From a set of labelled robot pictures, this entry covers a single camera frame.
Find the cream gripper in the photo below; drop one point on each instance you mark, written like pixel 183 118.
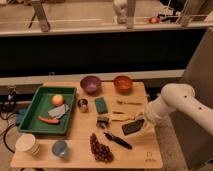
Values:
pixel 141 117

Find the black rectangular eraser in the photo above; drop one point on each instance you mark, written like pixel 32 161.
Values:
pixel 132 127

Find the purple bowl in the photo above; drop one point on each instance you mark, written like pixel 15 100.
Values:
pixel 90 84

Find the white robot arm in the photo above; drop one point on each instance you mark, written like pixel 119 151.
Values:
pixel 178 97

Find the orange bowl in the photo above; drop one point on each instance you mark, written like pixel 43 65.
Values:
pixel 123 84

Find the gold fork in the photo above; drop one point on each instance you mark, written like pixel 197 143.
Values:
pixel 128 103

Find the small metal binder clip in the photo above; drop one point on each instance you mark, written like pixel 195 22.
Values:
pixel 102 122

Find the green sponge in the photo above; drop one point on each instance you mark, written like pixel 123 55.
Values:
pixel 101 106

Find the bunch of dark grapes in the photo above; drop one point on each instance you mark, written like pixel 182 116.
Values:
pixel 101 152

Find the small metal cup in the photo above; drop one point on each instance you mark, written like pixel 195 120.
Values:
pixel 83 105

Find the grey folded cloth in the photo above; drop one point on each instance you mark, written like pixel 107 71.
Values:
pixel 58 112

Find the blue glass cup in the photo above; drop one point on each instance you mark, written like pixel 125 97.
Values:
pixel 60 148

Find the orange fruit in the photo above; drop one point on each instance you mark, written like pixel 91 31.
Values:
pixel 57 100

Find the orange carrot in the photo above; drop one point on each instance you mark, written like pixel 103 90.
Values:
pixel 48 120

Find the green plastic tray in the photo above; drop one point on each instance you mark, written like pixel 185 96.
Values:
pixel 40 106

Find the white paper cup stack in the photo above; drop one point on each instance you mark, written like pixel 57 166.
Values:
pixel 27 143

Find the blue object beside tray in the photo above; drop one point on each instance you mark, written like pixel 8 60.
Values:
pixel 19 116

